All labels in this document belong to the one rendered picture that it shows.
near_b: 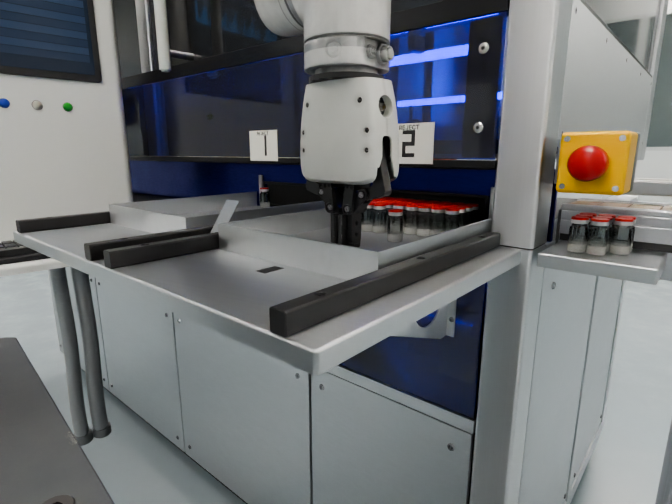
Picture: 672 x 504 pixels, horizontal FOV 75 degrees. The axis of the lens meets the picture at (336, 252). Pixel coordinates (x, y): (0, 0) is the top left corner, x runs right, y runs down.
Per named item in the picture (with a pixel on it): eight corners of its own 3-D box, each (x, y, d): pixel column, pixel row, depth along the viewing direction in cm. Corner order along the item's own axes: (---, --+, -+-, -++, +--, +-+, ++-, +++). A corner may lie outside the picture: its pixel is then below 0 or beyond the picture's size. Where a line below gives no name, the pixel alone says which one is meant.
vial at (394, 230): (392, 239, 65) (393, 210, 64) (405, 241, 63) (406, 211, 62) (384, 241, 63) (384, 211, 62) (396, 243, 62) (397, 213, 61)
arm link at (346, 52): (410, 45, 43) (409, 78, 44) (341, 58, 48) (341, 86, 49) (357, 27, 37) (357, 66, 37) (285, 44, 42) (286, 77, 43)
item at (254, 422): (234, 311, 282) (227, 173, 262) (599, 451, 151) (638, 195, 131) (61, 368, 208) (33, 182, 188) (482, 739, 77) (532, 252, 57)
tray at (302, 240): (369, 220, 84) (370, 201, 83) (505, 236, 67) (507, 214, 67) (219, 249, 59) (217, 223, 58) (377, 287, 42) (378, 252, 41)
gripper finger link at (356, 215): (380, 187, 45) (379, 251, 46) (356, 186, 47) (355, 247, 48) (361, 189, 43) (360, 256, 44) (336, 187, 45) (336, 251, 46)
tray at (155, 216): (256, 206, 106) (255, 191, 105) (338, 216, 89) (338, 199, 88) (110, 223, 80) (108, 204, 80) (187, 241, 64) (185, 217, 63)
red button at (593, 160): (571, 179, 53) (575, 145, 52) (609, 180, 51) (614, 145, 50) (563, 181, 50) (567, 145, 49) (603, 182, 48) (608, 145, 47)
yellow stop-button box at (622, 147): (569, 188, 59) (575, 133, 58) (632, 191, 55) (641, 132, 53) (553, 192, 54) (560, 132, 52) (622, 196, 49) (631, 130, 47)
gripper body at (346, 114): (411, 67, 43) (407, 183, 45) (332, 78, 49) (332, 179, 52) (365, 54, 37) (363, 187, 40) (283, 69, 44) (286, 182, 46)
